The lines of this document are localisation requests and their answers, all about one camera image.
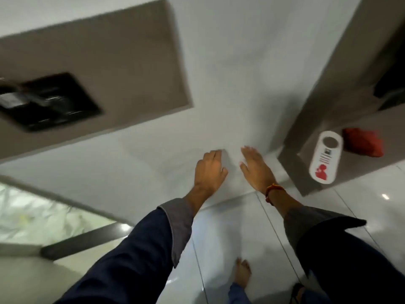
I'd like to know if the grey wall panel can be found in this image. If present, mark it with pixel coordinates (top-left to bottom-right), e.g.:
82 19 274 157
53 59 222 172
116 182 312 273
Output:
0 0 194 164

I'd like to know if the person's right forearm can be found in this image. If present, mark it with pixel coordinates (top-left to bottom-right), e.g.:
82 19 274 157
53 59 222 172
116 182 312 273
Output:
266 186 405 304

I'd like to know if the person's right hand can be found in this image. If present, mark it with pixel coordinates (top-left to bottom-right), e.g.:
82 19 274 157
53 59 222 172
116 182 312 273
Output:
239 146 278 195

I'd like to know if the person's right foot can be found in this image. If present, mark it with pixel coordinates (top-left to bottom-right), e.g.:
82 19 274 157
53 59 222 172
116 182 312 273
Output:
289 282 306 304

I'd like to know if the person's left hand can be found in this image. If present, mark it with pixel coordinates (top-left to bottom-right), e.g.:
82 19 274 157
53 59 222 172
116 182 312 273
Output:
194 150 229 195

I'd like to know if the blue trouser leg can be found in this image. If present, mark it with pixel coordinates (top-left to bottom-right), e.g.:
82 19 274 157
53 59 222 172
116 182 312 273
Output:
228 282 251 304

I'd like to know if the grey shelf unit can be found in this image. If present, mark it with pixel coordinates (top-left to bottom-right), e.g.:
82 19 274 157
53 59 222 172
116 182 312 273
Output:
277 0 405 197

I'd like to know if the person's left forearm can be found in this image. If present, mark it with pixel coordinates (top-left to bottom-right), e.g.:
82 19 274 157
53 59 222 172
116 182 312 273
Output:
54 184 216 304

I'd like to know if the person's foot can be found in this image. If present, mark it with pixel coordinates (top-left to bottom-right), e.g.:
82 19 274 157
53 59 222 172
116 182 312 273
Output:
289 282 306 304
232 257 252 290

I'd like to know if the dark metal frame bar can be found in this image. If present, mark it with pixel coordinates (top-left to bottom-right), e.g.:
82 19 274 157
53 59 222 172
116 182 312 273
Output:
40 222 134 261

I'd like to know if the red cloth bundle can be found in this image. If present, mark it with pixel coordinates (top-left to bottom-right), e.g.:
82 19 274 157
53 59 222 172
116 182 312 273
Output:
342 127 385 158

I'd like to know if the red orange thread bracelet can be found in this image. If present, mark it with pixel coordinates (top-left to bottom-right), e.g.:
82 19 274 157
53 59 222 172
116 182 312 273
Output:
265 183 285 206

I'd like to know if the patterned glass pane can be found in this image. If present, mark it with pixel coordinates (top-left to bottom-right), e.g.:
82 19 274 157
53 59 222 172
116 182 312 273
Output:
0 182 118 248

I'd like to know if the white red door hanger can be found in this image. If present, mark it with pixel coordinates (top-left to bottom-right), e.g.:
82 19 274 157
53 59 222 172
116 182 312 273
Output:
308 130 344 185

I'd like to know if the person's left foot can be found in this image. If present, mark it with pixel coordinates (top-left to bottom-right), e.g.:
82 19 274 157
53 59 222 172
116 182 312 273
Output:
232 257 252 290

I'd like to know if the black recessed switch plate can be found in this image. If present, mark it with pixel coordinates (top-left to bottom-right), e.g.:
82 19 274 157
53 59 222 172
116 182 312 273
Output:
0 72 104 133

